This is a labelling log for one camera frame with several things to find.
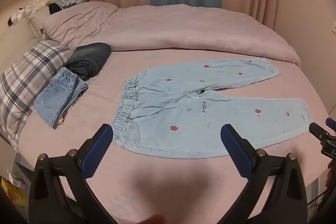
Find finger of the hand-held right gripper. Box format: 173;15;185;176
325;117;336;133
309;122;332;141

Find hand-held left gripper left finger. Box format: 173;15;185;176
28;124;124;224

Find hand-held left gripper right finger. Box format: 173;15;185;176
220;124;308;224

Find light blue strawberry pants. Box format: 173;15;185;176
112;58;313;159

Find folded blue denim pants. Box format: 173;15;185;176
34;67;89;130

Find person's right hand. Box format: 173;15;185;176
325;161;336;188

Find pink bed sheet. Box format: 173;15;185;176
14;49;334;224

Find yellow box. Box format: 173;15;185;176
1;178;26;208

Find folded dark grey garment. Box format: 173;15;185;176
64;42;112;81

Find large plaid pillow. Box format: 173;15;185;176
0;40;75;147

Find pink duvet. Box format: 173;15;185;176
42;1;301;68

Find beige headboard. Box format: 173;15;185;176
0;14;42;75

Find beige pillow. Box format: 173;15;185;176
26;6;51;41

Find small plaid pillow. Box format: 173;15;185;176
48;0;84;15

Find black and white plush toy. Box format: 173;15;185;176
7;7;27;27

